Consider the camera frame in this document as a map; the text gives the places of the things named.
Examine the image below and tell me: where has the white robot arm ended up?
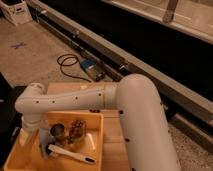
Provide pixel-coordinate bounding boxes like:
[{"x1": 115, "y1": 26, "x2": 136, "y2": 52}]
[{"x1": 15, "y1": 74, "x2": 181, "y2": 171}]

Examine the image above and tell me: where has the blue power device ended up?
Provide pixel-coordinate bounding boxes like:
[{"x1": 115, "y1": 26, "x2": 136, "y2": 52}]
[{"x1": 80, "y1": 59, "x2": 105, "y2": 82}]

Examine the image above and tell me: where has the brown pine cone toy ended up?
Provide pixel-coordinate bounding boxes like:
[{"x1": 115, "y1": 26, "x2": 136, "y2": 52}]
[{"x1": 68, "y1": 119, "x2": 86, "y2": 144}]

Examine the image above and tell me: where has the wooden table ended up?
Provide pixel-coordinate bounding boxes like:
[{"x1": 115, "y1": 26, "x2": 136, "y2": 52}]
[{"x1": 40, "y1": 81, "x2": 131, "y2": 171}]

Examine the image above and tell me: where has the white dish brush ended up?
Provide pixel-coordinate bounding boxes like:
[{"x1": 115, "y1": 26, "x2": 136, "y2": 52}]
[{"x1": 47, "y1": 122, "x2": 96, "y2": 165}]

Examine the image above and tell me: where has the black chair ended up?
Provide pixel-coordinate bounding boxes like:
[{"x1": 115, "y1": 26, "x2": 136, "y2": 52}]
[{"x1": 0, "y1": 72, "x2": 25, "y2": 168}]

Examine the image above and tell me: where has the white cardboard box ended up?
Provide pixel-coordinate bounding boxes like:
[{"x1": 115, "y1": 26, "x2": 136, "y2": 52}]
[{"x1": 0, "y1": 0, "x2": 32, "y2": 26}]

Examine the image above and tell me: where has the black coiled cable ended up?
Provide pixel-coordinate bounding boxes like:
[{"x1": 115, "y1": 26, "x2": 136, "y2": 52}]
[{"x1": 56, "y1": 53, "x2": 93, "y2": 83}]

